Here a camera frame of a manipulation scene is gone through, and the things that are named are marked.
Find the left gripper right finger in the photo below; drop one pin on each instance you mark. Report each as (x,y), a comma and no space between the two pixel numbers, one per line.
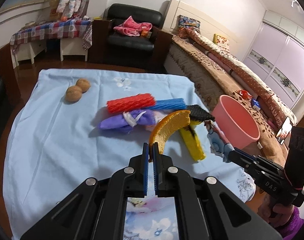
(163,180)

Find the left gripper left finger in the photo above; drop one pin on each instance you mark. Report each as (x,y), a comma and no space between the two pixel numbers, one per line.
(138,185)

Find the purple cloth bundle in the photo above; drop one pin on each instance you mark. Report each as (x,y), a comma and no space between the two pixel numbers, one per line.
(126,121)

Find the cartoon paper wrapper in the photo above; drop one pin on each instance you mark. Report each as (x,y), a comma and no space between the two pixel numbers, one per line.
(220,145)

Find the red foam net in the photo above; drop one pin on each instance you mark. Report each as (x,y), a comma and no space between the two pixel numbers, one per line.
(130,103)

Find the black foam net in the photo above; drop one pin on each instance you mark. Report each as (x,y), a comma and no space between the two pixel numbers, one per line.
(199,114)

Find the blue foam net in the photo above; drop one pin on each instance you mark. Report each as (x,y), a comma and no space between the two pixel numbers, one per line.
(169,104)

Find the clear plastic bag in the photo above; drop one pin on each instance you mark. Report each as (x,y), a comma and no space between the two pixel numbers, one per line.
(158,116)

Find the pink plastic trash bucket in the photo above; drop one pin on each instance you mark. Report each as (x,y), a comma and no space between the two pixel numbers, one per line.
(236,122)

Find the person's right hand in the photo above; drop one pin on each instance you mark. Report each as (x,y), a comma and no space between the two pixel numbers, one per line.
(276,215)

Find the light blue table cloth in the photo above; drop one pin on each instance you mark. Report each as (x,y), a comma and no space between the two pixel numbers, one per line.
(54,146)

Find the blue tissue pack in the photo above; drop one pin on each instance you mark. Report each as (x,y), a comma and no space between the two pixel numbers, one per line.
(255,104)

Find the red plastic wrapper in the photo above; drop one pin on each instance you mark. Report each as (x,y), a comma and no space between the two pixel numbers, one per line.
(245,94)

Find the front walnut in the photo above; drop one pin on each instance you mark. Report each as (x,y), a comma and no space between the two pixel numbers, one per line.
(73,94)

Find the walnut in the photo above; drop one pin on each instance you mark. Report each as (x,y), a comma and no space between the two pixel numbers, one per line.
(73,94)
(84,84)

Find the rear walnut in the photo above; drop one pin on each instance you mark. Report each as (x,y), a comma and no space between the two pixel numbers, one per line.
(84,84)

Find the bed with brown blanket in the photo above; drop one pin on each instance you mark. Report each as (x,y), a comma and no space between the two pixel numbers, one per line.
(212,79)

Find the black leather armchair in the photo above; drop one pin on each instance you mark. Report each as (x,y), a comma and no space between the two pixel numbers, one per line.
(110,47)

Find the lilac wardrobe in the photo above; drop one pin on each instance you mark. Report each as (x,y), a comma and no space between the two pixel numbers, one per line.
(277,57)

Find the pink clothing on armchair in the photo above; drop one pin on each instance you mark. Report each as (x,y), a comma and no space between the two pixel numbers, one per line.
(133,29)

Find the yellow red patterned pillow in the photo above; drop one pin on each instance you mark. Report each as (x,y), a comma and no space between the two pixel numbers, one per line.
(222,42)

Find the plaid cloth covered table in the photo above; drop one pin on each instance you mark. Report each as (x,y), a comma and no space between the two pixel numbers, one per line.
(26,44)

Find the blue patterned pillow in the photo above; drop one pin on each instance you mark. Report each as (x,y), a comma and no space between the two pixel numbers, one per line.
(187,22)

